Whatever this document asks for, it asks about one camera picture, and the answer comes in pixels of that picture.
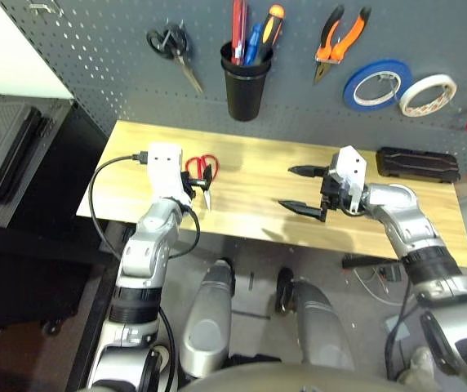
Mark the black flat tool case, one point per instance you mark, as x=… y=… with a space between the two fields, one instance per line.
x=417 y=165

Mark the orange black screwdriver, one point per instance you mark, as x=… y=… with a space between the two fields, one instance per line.
x=272 y=28

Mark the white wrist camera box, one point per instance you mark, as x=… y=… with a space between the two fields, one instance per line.
x=164 y=171
x=350 y=167

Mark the orange black needle-nose pliers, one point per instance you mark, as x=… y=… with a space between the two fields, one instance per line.
x=336 y=51

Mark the silver robot leg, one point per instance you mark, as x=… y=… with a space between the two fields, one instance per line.
x=207 y=322
x=319 y=322

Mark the black hard carrying case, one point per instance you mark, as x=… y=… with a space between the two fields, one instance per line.
x=1 y=147

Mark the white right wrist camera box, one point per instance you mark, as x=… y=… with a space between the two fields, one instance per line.
x=350 y=167

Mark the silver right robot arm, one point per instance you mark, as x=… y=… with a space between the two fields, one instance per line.
x=409 y=220

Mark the blue tape roll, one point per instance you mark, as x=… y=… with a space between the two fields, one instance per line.
x=348 y=94

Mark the worn grey sneaker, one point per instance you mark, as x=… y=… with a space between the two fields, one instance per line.
x=421 y=363

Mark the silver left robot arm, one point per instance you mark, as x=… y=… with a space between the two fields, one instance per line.
x=148 y=245

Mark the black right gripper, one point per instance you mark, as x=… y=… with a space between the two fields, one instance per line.
x=331 y=194

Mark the black plastic cup holder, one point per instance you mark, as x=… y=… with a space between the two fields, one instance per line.
x=243 y=98

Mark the black cabinet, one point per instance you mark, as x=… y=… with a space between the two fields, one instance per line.
x=33 y=265

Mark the black table leg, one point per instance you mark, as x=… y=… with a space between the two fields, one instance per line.
x=368 y=261

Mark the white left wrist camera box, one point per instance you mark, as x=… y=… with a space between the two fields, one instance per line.
x=164 y=171

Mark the black power adapter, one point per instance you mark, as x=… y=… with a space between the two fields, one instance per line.
x=390 y=273

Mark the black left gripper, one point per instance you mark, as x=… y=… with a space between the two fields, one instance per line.
x=188 y=183

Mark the grey robot torso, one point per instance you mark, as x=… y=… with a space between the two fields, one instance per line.
x=299 y=379

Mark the white tape roll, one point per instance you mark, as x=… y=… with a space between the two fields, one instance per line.
x=403 y=104

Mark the silver right robot leg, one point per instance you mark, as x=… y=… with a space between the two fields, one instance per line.
x=319 y=322

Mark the silver left robot leg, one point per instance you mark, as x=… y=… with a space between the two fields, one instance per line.
x=207 y=322

